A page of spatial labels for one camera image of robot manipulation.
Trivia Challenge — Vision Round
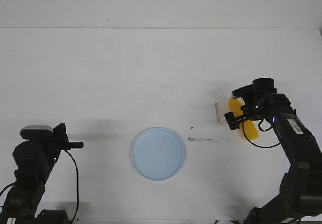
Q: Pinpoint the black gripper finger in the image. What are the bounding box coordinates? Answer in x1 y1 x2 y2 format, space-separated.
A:
224 111 246 130
67 141 84 150

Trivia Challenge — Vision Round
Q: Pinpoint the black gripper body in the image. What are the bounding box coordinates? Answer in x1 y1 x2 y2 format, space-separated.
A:
53 123 70 159
241 94 270 121

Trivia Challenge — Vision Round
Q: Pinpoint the yellow toy corn cob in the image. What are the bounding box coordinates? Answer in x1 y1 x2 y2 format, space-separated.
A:
228 97 258 141

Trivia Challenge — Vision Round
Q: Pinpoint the light blue round plate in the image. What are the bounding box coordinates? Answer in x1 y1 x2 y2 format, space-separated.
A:
130 127 185 181

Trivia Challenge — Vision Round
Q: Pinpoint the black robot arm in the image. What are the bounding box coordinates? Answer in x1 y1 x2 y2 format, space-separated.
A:
224 78 321 223
1 123 84 223

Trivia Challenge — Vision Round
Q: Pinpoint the vertical tape strip on table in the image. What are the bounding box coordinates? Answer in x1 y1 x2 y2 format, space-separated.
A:
215 103 221 124

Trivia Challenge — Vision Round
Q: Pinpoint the horizontal tape strip on table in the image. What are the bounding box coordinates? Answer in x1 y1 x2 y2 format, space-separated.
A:
187 137 219 143

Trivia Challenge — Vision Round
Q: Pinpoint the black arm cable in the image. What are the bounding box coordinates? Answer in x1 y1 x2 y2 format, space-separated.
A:
65 150 80 222
240 118 282 149

